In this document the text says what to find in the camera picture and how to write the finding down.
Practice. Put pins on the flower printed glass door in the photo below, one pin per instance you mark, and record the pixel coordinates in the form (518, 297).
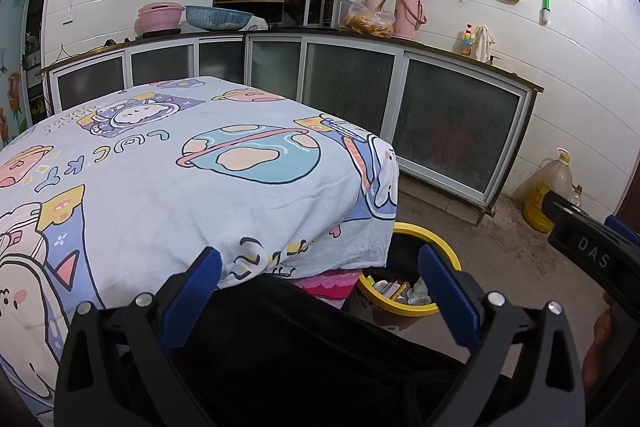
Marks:
(12, 72)

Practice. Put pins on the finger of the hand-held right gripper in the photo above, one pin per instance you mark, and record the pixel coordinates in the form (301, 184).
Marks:
(625, 232)
(590, 249)

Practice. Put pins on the pink basin with lid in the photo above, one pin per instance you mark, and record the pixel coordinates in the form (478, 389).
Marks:
(160, 19)

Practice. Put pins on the yellow trash bin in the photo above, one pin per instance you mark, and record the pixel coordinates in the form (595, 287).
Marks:
(442, 243)

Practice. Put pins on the black induction cooker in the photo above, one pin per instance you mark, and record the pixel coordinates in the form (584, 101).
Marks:
(161, 33)

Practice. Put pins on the person's right hand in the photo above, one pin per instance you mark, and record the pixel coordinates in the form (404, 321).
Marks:
(597, 342)

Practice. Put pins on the yellow dish soap bottle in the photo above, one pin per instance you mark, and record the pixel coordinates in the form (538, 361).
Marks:
(467, 44)

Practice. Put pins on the pink lace cloth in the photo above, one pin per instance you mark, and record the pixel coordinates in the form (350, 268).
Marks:
(327, 287)

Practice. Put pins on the cartoon printed tablecloth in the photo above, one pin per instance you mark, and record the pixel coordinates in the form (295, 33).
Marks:
(150, 167)

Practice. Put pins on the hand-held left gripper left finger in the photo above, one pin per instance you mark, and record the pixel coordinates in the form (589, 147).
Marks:
(192, 302)

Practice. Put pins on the small glass bottle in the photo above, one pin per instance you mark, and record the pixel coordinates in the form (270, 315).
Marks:
(576, 198)

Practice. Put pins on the black microwave oven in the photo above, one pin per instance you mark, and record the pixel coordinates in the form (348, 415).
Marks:
(320, 11)

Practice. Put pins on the bag of fried snacks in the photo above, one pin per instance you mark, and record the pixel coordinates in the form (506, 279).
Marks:
(367, 23)

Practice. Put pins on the glass fronted kitchen cabinet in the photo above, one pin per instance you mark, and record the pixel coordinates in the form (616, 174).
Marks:
(450, 122)

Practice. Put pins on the green and white brush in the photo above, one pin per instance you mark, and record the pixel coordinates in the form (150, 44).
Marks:
(546, 9)

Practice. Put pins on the person's black clothing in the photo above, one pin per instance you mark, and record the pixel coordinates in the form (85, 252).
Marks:
(300, 357)

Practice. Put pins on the large cooking oil bottle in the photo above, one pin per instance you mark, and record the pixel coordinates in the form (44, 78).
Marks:
(545, 192)

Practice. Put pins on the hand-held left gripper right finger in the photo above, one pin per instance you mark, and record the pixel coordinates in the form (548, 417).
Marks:
(450, 302)

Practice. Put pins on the beige hanging cloth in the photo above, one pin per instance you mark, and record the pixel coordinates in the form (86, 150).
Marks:
(484, 43)

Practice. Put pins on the blue plastic basket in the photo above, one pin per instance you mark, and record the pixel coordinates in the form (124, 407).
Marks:
(217, 18)

